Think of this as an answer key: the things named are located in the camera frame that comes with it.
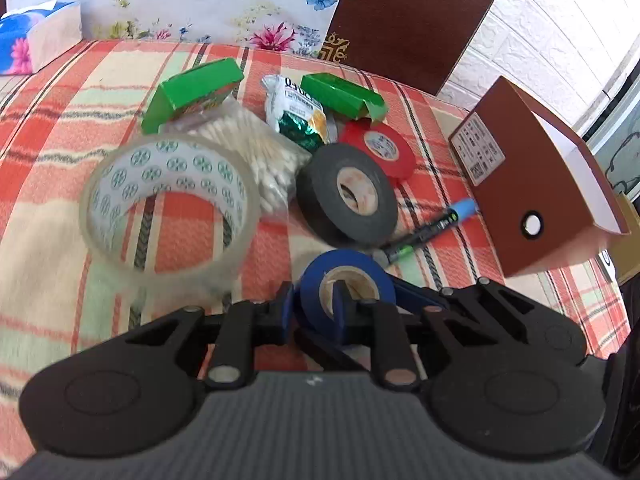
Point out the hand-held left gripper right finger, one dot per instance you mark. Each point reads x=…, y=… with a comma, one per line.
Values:
x=342, y=312

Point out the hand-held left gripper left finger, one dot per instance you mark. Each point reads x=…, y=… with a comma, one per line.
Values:
x=287, y=312

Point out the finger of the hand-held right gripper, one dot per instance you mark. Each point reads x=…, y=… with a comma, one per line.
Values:
x=325, y=351
x=415, y=296

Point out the blue electrical tape roll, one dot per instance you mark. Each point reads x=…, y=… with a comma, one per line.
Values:
x=312, y=280

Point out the brown cardboard box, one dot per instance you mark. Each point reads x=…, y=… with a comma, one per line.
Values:
x=505, y=195

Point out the red electrical tape roll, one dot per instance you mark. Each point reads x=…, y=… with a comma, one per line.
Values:
x=395, y=160

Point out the black marker blue cap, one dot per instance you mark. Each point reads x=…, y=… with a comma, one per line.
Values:
x=430, y=230

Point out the black electrical tape roll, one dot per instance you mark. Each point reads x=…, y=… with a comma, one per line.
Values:
x=320, y=190

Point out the bag of cotton swabs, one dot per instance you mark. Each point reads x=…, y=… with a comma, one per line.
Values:
x=265, y=150

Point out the white green snack packet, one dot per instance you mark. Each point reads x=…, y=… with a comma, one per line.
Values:
x=295, y=110

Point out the clear packing tape roll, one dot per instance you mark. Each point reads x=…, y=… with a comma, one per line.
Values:
x=120, y=175

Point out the green cardboard box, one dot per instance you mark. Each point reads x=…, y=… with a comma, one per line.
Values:
x=340, y=92
x=200, y=85

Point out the brown wooden headboard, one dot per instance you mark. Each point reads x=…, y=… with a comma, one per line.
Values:
x=410, y=20

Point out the plaid blanket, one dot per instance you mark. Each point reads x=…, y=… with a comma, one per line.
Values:
x=60, y=110

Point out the blue tissue pack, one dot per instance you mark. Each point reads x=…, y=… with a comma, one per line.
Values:
x=35, y=40

